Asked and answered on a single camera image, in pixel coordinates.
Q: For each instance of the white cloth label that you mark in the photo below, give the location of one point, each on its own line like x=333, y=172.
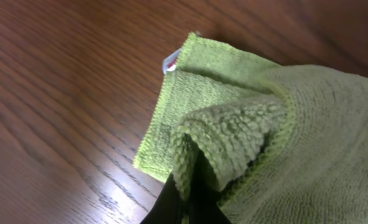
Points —
x=169, y=64

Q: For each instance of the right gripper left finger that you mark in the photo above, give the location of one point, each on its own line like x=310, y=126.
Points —
x=168, y=208

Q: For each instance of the green microfiber cloth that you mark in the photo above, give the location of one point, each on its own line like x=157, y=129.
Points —
x=284, y=144

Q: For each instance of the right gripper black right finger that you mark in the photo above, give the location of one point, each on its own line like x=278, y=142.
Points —
x=202, y=205

